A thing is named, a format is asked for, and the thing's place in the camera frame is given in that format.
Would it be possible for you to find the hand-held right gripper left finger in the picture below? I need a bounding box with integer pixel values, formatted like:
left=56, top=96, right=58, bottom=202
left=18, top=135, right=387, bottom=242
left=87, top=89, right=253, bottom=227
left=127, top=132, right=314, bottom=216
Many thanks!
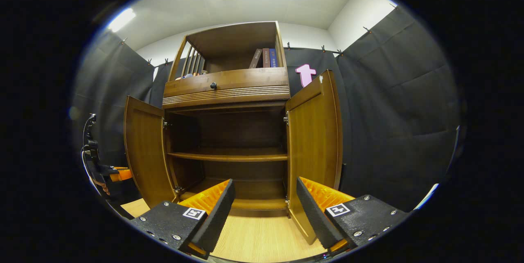
left=130, top=179, right=236, bottom=259

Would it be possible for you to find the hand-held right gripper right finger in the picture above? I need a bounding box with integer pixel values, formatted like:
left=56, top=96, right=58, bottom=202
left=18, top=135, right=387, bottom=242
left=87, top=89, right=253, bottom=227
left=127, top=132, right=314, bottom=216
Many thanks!
left=296, top=176, right=411, bottom=255

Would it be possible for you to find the wooden shoe cabinet door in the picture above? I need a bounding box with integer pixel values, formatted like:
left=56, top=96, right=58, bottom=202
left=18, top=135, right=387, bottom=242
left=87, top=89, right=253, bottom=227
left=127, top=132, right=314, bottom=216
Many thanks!
left=285, top=70, right=343, bottom=245
left=124, top=96, right=177, bottom=208

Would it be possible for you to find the wooden double-door shoe cabinet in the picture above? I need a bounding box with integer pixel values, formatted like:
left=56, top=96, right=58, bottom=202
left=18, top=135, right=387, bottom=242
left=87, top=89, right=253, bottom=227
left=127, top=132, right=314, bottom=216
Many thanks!
left=163, top=21, right=292, bottom=218

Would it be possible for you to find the wooden cabinet drawer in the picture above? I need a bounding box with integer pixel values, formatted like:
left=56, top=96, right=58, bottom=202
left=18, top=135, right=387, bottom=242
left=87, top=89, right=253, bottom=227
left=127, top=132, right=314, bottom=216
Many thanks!
left=164, top=67, right=290, bottom=99

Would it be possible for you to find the wooden inner shelf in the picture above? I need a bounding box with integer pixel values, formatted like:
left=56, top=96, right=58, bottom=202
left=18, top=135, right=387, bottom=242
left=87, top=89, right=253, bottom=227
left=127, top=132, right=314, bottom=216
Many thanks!
left=167, top=147, right=288, bottom=162

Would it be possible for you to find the black backdrop cloth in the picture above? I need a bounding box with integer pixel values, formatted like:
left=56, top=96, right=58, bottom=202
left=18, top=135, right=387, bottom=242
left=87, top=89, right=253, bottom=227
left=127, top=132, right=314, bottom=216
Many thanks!
left=72, top=4, right=461, bottom=212

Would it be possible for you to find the small ceiling light panel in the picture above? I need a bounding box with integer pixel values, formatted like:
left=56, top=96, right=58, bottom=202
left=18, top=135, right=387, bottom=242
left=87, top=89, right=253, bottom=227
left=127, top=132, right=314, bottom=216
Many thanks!
left=107, top=8, right=136, bottom=33

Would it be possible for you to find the brown leaning book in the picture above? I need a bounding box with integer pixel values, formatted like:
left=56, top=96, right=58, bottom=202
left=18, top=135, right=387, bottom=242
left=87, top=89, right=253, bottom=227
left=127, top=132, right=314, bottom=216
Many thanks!
left=249, top=48, right=263, bottom=69

